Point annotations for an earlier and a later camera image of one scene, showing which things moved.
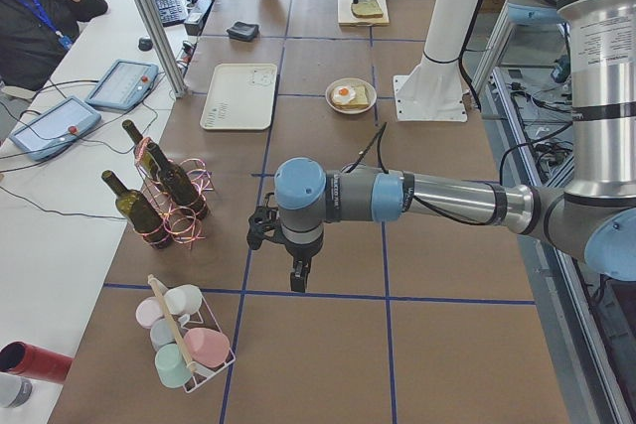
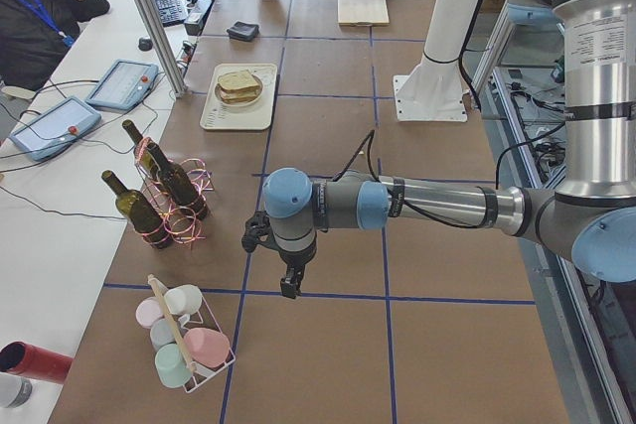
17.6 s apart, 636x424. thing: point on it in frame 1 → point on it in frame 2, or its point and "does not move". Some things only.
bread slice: (360, 100) → (235, 96)
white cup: (183, 300) does not move
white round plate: (352, 81) → (240, 103)
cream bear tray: (240, 96) does not move
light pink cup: (148, 310) does not move
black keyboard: (169, 3) does not move
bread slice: (367, 8) → (237, 79)
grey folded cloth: (243, 31) does not move
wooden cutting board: (346, 16) does not move
